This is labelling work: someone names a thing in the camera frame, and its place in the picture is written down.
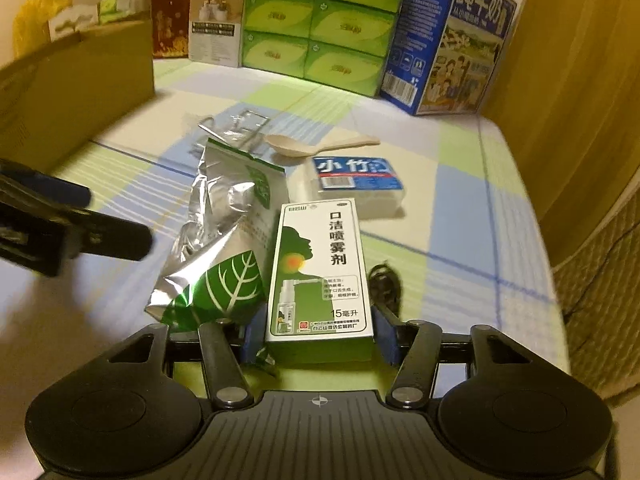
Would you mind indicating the yellow curtain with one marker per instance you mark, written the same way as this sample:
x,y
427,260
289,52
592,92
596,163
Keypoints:
x,y
575,85

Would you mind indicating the white picture product box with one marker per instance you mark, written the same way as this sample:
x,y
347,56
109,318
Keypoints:
x,y
216,22

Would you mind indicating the blue milk carton box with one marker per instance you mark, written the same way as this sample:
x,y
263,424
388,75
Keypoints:
x,y
440,45

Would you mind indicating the dark red gift box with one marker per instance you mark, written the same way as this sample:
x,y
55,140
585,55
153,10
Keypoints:
x,y
170,22

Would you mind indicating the stack of green tissue packs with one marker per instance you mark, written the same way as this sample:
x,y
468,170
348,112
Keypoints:
x,y
325,25

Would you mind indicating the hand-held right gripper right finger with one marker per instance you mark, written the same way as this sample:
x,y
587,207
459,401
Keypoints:
x,y
384,335

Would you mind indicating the silver green leaf foil bag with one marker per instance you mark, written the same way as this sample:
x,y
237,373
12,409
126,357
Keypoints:
x,y
220,230

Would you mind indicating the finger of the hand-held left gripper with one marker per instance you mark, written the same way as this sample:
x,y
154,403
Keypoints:
x,y
115,237
50,187

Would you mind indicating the wooden spoon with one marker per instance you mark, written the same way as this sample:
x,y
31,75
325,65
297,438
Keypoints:
x,y
290,145

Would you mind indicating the long brown cardboard box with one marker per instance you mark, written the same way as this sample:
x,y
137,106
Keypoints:
x,y
75,90

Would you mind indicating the white cut-out paper box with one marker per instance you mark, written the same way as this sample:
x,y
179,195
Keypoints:
x,y
72,22

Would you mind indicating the yellow plastic bag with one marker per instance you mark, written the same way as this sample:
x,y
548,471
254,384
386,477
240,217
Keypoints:
x,y
40,15

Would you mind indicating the small green box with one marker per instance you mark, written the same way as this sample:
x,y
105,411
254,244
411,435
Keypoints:
x,y
116,10

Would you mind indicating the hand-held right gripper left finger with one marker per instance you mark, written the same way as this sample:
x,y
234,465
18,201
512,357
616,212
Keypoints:
x,y
255,337

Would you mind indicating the white green spray box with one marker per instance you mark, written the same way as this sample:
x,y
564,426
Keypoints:
x,y
320,270

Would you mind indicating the plaid cloth covered desktop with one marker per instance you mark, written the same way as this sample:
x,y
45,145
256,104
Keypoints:
x,y
450,200

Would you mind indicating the blue white tissue packet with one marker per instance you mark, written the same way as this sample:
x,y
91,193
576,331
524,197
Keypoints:
x,y
355,182

